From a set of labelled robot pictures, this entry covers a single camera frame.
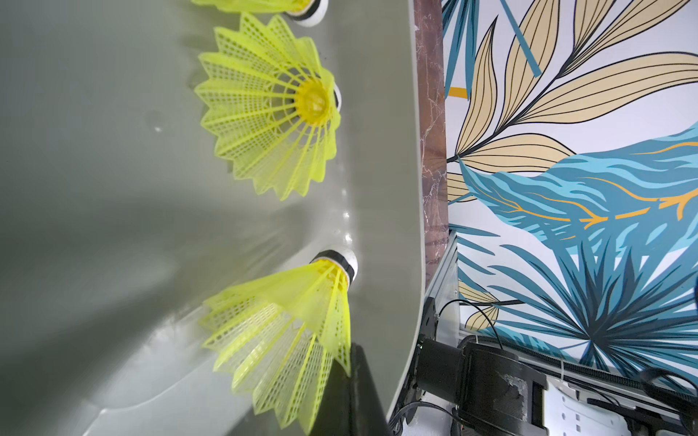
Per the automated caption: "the yellow shuttlecock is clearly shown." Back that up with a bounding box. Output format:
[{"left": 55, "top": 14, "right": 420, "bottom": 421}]
[
  {"left": 192, "top": 0, "right": 329, "bottom": 27},
  {"left": 199, "top": 246, "right": 359, "bottom": 433},
  {"left": 194, "top": 12, "right": 341, "bottom": 201}
]

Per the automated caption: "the grey-green plastic storage tray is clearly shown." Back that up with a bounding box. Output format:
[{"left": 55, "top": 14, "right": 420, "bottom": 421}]
[{"left": 1, "top": 1, "right": 425, "bottom": 435}]

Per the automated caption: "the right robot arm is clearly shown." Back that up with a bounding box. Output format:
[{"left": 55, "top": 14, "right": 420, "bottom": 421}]
[{"left": 405, "top": 297, "right": 697, "bottom": 435}]

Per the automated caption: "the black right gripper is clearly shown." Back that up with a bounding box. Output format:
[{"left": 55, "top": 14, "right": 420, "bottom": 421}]
[{"left": 414, "top": 297, "right": 548, "bottom": 435}]

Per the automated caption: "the aluminium frame post right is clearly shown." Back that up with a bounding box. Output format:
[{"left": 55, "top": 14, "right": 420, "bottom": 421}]
[{"left": 423, "top": 230, "right": 461, "bottom": 346}]

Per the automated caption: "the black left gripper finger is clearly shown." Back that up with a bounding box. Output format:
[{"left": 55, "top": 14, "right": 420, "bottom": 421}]
[{"left": 310, "top": 343, "right": 390, "bottom": 436}]

